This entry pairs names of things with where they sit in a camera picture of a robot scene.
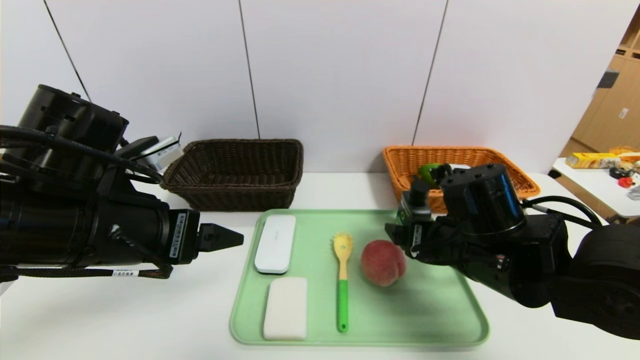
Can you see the yellow box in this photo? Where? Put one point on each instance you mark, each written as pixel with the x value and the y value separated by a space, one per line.
pixel 592 160

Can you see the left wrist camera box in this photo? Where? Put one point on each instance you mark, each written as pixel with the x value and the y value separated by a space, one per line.
pixel 160 152

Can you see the dark green bottle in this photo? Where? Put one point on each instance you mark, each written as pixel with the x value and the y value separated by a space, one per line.
pixel 419 192

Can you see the orange wicker basket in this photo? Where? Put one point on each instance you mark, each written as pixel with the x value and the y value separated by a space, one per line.
pixel 405 165

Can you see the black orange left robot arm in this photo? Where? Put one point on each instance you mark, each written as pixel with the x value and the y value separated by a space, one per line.
pixel 65 230

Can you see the grey plate on cabinet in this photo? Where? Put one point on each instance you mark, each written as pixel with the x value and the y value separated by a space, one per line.
pixel 608 79

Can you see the pink peach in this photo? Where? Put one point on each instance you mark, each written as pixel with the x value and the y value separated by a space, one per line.
pixel 382 263

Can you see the small red object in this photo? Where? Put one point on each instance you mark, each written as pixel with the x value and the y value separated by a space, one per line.
pixel 626 182

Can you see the white oblong case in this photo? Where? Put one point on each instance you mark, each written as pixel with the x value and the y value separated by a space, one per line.
pixel 275 245

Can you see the green citrus fruit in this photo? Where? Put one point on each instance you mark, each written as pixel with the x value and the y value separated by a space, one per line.
pixel 427 174

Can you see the white sponge block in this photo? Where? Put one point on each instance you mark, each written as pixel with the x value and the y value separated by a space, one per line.
pixel 285 310

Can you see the light wood cabinet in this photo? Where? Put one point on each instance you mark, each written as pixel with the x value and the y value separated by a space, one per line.
pixel 610 110

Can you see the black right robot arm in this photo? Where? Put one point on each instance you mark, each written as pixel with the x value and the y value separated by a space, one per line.
pixel 525 250

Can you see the white side table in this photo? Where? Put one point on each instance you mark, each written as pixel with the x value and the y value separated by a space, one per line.
pixel 590 185

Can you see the dark brown wicker basket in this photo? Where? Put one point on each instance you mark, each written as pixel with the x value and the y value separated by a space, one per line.
pixel 235 175

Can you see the small black object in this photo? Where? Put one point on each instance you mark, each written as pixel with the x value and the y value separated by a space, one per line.
pixel 620 172

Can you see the orange packet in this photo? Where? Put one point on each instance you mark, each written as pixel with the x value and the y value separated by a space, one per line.
pixel 627 152

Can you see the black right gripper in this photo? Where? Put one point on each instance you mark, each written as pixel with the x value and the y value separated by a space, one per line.
pixel 413 238

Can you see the light green plastic tray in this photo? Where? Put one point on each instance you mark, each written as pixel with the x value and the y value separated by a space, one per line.
pixel 400 315

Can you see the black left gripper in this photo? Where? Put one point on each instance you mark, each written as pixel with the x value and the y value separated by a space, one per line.
pixel 182 235

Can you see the white label on cabinet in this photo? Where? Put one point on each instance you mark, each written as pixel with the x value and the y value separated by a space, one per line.
pixel 624 113

